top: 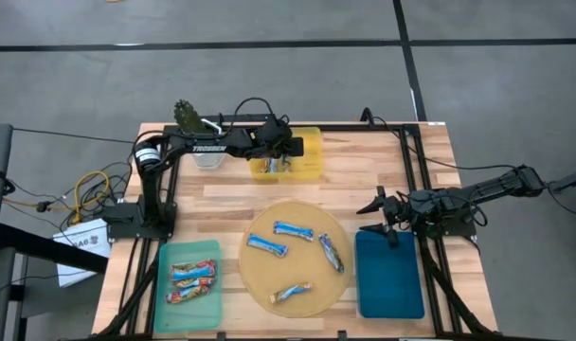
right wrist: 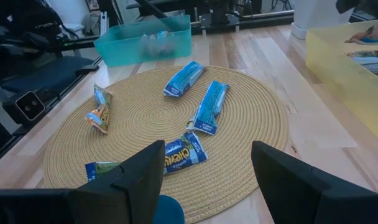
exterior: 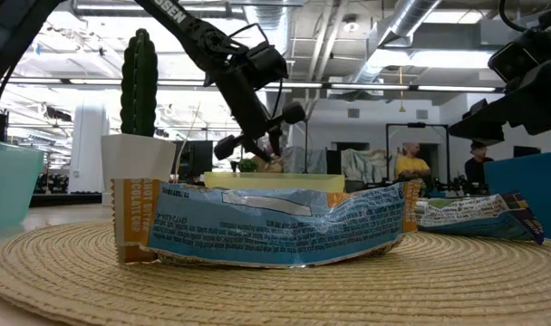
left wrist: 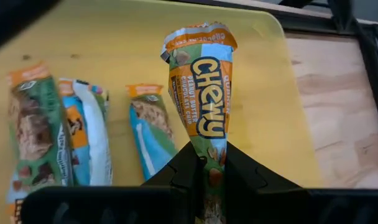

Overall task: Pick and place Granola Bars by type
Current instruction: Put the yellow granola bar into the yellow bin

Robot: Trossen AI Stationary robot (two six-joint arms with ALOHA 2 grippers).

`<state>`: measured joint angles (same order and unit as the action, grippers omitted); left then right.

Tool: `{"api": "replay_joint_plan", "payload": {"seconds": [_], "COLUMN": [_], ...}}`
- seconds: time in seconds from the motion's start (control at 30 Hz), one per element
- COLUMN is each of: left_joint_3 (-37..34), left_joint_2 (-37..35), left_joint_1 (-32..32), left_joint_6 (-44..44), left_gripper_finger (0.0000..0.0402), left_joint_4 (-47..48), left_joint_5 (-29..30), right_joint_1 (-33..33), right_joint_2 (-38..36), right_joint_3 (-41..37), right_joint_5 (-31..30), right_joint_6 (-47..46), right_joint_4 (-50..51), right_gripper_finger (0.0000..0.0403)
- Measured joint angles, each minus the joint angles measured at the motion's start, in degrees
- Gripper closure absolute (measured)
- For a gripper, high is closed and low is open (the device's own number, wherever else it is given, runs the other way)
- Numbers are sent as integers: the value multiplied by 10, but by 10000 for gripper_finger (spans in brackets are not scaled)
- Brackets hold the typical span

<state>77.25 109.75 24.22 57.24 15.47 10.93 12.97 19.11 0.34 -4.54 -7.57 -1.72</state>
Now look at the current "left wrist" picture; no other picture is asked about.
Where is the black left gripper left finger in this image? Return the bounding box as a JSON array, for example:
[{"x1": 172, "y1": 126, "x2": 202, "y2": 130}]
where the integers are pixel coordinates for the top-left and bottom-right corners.
[{"x1": 141, "y1": 141, "x2": 206, "y2": 224}]

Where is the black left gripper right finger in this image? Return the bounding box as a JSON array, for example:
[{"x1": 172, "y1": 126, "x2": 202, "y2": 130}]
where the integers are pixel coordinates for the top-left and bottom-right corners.
[{"x1": 223, "y1": 142, "x2": 302, "y2": 224}]

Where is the orange-ended Chewy granola bar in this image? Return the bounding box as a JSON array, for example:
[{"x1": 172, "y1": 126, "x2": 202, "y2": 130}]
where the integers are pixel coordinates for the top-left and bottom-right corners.
[
  {"x1": 57, "y1": 77, "x2": 114, "y2": 187},
  {"x1": 126, "y1": 83, "x2": 180, "y2": 182},
  {"x1": 160, "y1": 21, "x2": 239, "y2": 224}
]

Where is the green granola bar wrapper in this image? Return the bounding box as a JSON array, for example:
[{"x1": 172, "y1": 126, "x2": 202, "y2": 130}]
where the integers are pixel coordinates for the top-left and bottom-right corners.
[{"x1": 4, "y1": 60, "x2": 75, "y2": 224}]

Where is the yellow translucent plastic bin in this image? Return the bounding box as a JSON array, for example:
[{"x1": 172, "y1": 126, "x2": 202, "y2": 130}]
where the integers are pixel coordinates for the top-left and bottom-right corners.
[{"x1": 0, "y1": 0, "x2": 323, "y2": 224}]

